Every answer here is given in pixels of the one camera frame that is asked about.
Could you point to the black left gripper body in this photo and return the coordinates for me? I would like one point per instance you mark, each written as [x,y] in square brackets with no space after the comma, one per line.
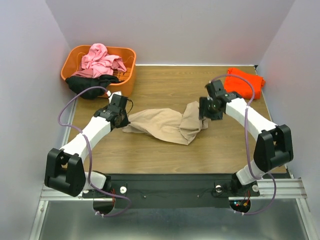
[125,120]

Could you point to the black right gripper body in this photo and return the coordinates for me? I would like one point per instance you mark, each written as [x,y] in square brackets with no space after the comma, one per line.
[206,109]

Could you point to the beige t shirt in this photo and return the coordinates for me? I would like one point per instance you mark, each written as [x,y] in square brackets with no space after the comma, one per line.
[168,125]

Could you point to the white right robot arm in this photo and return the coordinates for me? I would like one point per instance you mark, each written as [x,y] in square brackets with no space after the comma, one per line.
[268,145]

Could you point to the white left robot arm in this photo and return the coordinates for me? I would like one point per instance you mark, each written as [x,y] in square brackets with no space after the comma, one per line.
[65,170]

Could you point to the folded orange t shirt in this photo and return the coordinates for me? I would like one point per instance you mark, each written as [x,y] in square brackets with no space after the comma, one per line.
[234,84]

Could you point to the black t shirt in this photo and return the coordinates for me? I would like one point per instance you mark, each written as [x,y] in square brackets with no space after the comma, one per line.
[78,84]

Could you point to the pink t shirt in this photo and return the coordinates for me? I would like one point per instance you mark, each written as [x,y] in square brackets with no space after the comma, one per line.
[98,62]

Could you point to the orange plastic basket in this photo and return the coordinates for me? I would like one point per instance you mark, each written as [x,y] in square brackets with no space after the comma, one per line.
[127,79]

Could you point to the white round knob left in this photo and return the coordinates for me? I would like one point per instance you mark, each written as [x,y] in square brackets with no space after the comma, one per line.
[123,190]

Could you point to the silver round knob right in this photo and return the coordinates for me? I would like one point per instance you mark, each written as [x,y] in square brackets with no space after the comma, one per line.
[218,189]

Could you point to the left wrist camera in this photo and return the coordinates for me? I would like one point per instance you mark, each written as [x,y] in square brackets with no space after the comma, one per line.
[118,100]

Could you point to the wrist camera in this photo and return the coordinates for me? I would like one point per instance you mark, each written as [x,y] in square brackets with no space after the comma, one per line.
[215,89]
[118,100]

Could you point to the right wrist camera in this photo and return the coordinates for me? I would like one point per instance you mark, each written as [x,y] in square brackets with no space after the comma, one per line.
[215,89]

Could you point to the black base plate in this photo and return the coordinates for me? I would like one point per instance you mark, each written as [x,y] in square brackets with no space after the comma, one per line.
[172,191]

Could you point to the aluminium rail frame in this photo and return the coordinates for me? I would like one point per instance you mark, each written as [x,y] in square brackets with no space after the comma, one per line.
[65,172]

